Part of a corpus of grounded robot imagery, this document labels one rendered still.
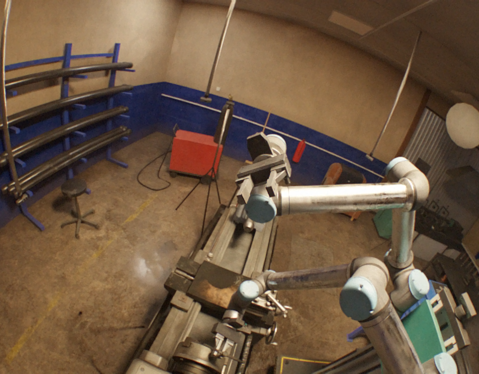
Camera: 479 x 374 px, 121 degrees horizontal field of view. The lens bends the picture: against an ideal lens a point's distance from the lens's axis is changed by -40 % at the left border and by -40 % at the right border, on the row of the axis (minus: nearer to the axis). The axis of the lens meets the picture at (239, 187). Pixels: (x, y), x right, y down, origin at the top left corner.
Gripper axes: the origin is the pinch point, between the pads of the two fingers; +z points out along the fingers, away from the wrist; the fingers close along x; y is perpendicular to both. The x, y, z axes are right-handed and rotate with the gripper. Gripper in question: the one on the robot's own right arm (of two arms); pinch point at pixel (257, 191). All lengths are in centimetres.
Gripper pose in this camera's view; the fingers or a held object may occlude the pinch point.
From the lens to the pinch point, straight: 49.5
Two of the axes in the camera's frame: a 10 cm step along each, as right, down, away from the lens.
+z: -2.4, 4.6, -8.5
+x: -8.8, 2.6, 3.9
